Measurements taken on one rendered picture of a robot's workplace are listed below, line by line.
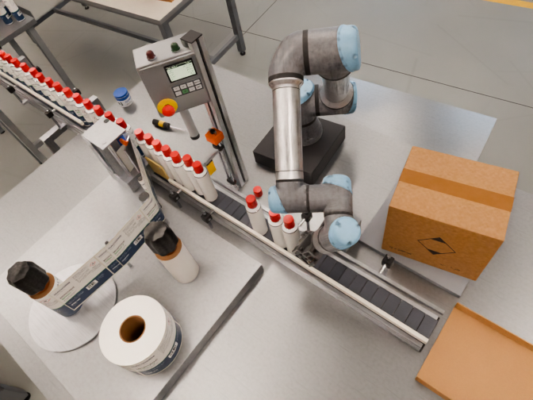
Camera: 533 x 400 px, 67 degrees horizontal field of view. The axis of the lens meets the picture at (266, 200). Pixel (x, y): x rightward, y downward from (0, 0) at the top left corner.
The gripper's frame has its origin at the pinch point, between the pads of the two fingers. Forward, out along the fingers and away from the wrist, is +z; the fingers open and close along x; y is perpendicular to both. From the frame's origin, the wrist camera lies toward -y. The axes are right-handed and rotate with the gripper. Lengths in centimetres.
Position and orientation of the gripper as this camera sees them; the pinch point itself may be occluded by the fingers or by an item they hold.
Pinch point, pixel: (304, 246)
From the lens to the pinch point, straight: 133.9
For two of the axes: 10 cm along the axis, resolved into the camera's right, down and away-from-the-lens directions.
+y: -6.1, 7.1, -3.6
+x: 7.5, 6.6, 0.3
